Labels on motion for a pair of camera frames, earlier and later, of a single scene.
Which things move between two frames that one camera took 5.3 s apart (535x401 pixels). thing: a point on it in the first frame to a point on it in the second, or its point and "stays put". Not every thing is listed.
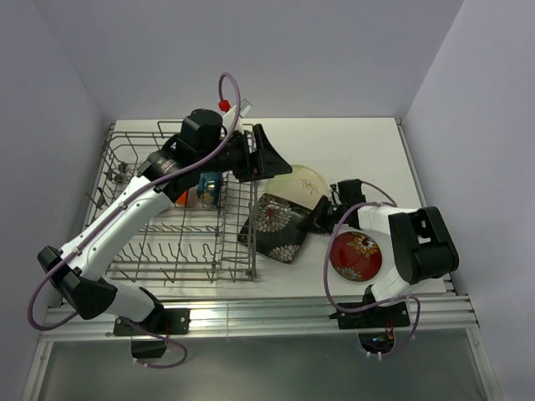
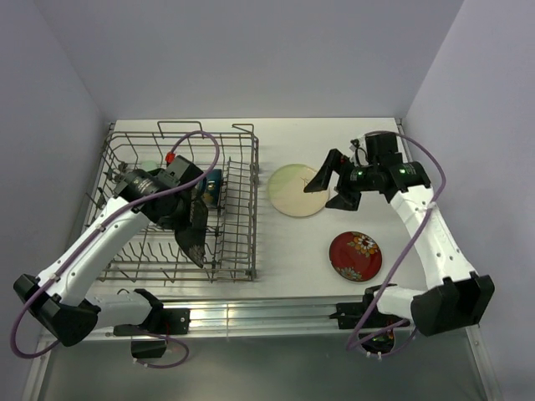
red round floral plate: [356, 256] stays put
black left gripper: [265, 161] to [182, 221]
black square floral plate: [276, 227] to [193, 236]
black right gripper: [317, 221] to [346, 200]
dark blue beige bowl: [209, 189] stays put
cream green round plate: [303, 183] stays put
